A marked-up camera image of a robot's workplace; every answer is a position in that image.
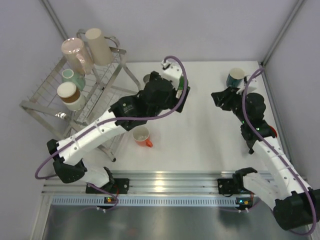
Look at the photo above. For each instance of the dark brown mug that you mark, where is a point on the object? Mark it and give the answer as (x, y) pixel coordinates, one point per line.
(273, 132)

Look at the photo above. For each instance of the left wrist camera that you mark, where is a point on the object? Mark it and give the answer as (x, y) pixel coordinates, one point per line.
(171, 72)

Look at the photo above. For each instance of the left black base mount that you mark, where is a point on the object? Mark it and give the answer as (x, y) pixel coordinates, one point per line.
(115, 185)

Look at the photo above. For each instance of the steel cup with cork base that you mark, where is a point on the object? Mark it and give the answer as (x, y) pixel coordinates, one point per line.
(71, 96)

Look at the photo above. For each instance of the steel cup with brown band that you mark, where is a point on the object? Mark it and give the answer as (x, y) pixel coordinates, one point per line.
(146, 79)

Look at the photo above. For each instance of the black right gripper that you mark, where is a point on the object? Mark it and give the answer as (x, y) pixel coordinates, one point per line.
(225, 97)

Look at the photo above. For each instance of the stainless steel dish rack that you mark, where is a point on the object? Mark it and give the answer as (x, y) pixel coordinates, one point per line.
(100, 93)

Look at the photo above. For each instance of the tall beige cup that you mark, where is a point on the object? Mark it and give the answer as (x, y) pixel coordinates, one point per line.
(99, 48)

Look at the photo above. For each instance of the orange mug white inside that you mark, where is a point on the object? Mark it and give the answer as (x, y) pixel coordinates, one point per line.
(141, 136)

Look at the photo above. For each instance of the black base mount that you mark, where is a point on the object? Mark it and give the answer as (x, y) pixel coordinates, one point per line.
(115, 185)
(233, 185)

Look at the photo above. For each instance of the dark teal cup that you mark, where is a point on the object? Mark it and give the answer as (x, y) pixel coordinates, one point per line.
(234, 78)

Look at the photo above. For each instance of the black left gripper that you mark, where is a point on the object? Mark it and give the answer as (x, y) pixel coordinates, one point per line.
(176, 100)

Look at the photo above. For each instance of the iridescent pink mug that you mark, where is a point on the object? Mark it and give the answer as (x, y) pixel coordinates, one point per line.
(77, 55)

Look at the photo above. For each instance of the aluminium mounting rail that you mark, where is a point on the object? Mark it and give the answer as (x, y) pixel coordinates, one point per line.
(151, 183)

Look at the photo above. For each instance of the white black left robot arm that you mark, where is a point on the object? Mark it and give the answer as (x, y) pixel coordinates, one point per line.
(162, 92)

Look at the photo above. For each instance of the perforated cable duct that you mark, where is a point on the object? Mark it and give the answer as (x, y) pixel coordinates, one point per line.
(142, 201)

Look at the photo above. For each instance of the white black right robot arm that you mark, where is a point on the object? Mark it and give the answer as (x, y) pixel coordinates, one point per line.
(293, 201)

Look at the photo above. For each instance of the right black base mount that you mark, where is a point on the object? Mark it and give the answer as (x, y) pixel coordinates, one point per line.
(233, 185)

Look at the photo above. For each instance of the floral mug green inside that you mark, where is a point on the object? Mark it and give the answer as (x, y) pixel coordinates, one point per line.
(180, 87)

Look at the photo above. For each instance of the teal green mug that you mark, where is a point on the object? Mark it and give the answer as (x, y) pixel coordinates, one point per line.
(68, 75)

